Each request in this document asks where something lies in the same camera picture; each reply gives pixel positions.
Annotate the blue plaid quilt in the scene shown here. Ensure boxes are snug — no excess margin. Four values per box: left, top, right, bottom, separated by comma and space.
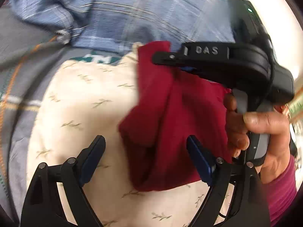
9, 0, 234, 54

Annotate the grey star-pattern bedsheet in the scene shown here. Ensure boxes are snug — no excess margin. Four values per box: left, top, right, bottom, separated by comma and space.
1, 8, 121, 223

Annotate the red knit sweater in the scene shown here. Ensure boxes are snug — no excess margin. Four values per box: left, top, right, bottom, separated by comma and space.
119, 41, 232, 192

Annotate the magenta right sleeve forearm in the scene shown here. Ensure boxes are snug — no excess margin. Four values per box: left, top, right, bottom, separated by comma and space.
264, 155, 297, 226

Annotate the cream leaf-print pillow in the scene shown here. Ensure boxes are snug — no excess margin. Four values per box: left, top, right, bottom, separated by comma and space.
26, 42, 235, 227

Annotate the person's right hand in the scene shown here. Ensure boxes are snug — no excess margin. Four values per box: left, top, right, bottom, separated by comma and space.
224, 94, 291, 184

